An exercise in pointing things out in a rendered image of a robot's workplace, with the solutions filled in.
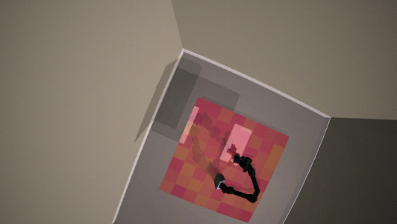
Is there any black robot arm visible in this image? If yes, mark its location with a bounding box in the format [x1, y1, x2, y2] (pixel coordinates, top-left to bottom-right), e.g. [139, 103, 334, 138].
[219, 156, 260, 203]

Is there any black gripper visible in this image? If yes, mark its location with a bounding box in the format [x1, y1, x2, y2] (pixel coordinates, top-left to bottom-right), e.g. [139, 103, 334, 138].
[234, 157, 244, 167]

